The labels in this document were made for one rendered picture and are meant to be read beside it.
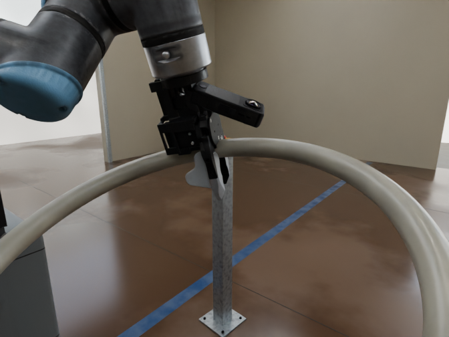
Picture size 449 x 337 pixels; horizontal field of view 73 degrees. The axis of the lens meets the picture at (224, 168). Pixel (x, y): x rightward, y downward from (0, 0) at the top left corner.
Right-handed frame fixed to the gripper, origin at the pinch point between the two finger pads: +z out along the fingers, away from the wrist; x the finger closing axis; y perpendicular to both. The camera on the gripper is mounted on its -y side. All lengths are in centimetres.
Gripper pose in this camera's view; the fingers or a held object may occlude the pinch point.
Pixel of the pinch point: (225, 184)
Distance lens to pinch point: 54.0
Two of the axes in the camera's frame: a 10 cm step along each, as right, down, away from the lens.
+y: -9.6, 1.1, 2.5
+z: 2.1, 8.6, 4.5
